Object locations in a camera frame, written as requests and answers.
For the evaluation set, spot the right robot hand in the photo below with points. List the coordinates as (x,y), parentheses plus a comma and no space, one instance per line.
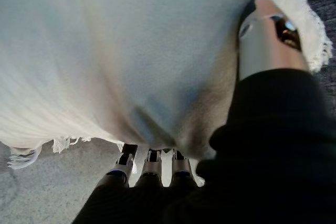
(262,169)

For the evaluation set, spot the white fringed cushion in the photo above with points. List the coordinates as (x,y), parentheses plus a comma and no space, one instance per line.
(118,51)

